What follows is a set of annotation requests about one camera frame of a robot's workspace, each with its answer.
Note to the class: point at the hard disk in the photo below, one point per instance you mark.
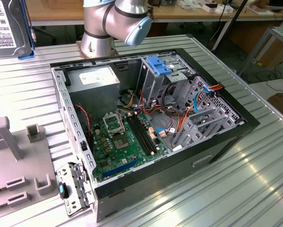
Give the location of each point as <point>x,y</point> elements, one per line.
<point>4,28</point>

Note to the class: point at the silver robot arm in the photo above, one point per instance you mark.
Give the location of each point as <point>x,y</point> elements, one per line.
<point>101,19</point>

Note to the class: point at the grey disk bay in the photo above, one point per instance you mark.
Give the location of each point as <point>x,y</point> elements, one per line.
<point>191,138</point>

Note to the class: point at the black RAM slot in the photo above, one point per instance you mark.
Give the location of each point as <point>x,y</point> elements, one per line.
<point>136,134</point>
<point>140,134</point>
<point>143,134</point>
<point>147,134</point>

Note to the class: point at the grey drive cage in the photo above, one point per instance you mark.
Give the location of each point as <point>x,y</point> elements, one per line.
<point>153,82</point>

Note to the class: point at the CPU socket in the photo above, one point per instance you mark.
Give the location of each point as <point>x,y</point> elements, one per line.
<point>121,143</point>

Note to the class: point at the green motherboard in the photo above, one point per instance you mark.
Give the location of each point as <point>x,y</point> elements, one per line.
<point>131,154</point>

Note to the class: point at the grey power supply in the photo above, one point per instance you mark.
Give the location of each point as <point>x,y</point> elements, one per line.
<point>94,99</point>

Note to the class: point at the blue drive latch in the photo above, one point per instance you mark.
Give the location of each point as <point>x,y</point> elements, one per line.
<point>159,65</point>

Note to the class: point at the blue expansion slot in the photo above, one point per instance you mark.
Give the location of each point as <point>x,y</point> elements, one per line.
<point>120,169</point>

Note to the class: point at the black PC case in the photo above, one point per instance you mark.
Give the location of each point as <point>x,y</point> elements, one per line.
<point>155,179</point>

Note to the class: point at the black blue retainer latch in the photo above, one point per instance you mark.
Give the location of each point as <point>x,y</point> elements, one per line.
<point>61,189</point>

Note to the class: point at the wooden desk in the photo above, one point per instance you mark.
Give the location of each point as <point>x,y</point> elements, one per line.
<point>191,13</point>
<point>56,13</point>

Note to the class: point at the white box black lid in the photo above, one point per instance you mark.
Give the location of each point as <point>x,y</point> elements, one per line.
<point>208,9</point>

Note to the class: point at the small white box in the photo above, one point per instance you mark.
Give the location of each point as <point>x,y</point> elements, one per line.
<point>224,10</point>

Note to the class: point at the grey parts rack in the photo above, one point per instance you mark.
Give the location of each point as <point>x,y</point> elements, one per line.
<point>18,170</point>

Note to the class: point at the black stand pole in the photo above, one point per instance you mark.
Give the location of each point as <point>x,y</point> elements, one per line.
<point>238,11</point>

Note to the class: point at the brown box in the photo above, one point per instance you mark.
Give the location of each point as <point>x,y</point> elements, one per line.
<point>281,104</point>

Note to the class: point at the cardboard box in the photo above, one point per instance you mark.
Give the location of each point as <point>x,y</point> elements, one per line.
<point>278,52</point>

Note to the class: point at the white paper tray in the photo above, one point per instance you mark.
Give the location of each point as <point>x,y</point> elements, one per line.
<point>259,10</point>

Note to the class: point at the black monitor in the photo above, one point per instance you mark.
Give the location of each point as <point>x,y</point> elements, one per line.
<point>278,4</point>

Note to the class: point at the black case switch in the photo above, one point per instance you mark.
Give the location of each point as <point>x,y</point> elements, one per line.
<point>83,146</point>

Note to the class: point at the brown arm base plate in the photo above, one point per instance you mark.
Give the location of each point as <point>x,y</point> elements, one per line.
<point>115,52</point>

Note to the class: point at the silver slot bracket retainer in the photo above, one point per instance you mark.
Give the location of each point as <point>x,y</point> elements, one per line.
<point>65,172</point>

